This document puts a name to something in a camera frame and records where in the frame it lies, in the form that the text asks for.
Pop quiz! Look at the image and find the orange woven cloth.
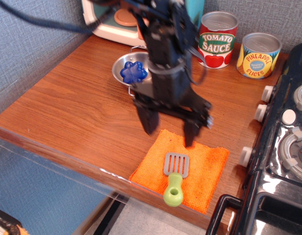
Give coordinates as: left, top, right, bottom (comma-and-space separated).
128, 129, 230, 215

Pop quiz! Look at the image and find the white stove knob lower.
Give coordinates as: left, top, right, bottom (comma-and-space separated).
239, 146, 253, 167

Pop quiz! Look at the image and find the blue flower-shaped toy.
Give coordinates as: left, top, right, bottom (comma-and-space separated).
120, 61, 148, 84

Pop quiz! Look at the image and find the black toy stove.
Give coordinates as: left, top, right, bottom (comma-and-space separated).
206, 43, 302, 235

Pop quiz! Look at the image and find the tomato sauce can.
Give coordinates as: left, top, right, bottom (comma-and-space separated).
198, 11, 239, 69

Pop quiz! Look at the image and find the pineapple slices can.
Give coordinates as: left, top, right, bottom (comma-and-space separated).
236, 32, 282, 79

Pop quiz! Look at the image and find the white stove knob middle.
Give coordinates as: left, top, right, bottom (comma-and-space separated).
254, 104, 267, 122

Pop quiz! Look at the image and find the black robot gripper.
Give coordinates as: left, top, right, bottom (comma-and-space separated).
132, 66, 213, 147

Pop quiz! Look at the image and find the white stove knob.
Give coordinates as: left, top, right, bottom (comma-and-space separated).
254, 104, 267, 122
261, 86, 274, 103
239, 146, 253, 167

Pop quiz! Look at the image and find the toy microwave teal and cream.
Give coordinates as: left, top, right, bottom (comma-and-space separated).
81, 0, 205, 47

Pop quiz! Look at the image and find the orange toy plate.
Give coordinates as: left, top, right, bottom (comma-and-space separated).
114, 9, 136, 27

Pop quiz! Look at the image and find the small steel bowl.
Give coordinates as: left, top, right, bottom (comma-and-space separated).
112, 45, 151, 97

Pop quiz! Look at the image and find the white stove knob upper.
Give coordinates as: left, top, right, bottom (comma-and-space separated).
261, 86, 274, 103

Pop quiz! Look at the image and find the grey spatula green handle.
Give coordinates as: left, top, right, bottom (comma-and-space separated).
163, 152, 190, 207

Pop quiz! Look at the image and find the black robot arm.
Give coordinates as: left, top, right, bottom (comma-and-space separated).
97, 0, 212, 147

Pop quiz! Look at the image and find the black braided cable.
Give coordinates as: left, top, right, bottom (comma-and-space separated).
0, 0, 100, 34

